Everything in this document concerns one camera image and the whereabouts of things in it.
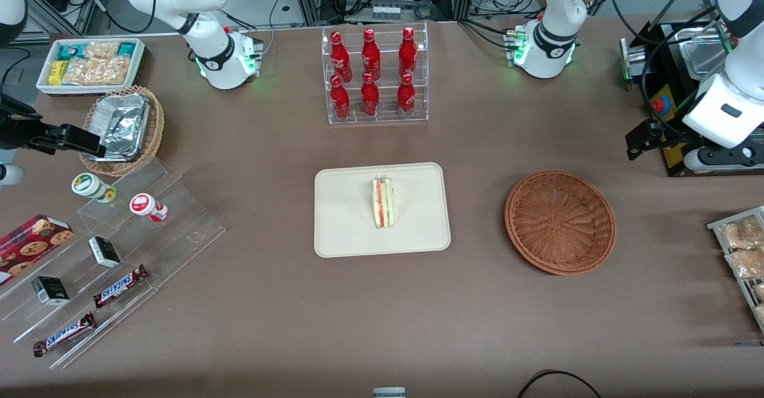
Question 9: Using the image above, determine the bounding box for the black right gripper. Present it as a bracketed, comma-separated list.
[0, 92, 107, 156]

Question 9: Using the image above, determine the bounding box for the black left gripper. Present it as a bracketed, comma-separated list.
[624, 118, 697, 161]

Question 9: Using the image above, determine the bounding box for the triangular sandwich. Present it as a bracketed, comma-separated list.
[372, 175, 396, 230]

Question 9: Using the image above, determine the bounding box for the light wicker basket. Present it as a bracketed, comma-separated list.
[79, 85, 166, 177]

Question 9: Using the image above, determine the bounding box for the round brown wicker basket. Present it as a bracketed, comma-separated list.
[504, 170, 617, 277]

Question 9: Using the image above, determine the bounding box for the beige plastic tray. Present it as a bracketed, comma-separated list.
[314, 162, 452, 259]

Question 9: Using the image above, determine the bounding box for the black food warmer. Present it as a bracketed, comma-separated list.
[619, 0, 764, 178]

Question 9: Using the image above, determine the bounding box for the aluminium foil container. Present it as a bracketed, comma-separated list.
[90, 92, 152, 162]

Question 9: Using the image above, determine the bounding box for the green lid yogurt cup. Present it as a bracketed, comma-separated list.
[71, 172, 118, 204]

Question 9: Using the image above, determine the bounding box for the white rectangular snack bin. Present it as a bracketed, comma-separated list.
[36, 38, 146, 96]

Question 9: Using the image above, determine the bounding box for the clear rice cracker bag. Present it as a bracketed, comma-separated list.
[62, 56, 131, 86]
[84, 40, 121, 62]

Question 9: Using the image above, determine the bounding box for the red lid yogurt cup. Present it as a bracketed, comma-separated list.
[129, 193, 170, 223]

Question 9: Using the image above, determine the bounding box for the steel warmer pan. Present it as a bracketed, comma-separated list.
[673, 26, 732, 82]

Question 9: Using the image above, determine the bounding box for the small black box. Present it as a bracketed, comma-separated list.
[30, 276, 71, 307]
[88, 236, 122, 269]

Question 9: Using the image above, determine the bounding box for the red cookie box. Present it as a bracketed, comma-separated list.
[0, 214, 75, 286]

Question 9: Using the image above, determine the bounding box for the clear acrylic stepped stand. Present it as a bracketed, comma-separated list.
[0, 158, 227, 371]

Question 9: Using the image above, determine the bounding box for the snickers bar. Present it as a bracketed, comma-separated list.
[93, 264, 150, 310]
[32, 311, 97, 359]

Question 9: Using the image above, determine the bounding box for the red cola bottle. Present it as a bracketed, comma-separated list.
[396, 73, 417, 119]
[361, 28, 382, 82]
[360, 72, 381, 118]
[329, 75, 352, 121]
[398, 26, 418, 80]
[329, 30, 353, 83]

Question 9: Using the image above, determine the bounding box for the clear acrylic bottle rack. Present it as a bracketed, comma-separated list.
[321, 21, 430, 126]

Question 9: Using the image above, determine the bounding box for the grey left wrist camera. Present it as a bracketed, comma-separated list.
[682, 144, 764, 174]

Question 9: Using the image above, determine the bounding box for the grey wire tray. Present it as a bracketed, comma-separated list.
[707, 206, 764, 334]

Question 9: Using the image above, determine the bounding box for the black looped cable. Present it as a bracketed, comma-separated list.
[516, 369, 604, 398]

